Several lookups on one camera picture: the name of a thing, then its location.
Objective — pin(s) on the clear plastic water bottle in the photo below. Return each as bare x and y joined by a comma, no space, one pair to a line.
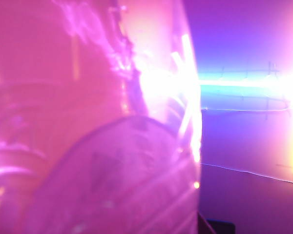
88,122

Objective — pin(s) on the cyan glowing light strip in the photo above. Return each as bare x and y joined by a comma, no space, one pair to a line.
234,84

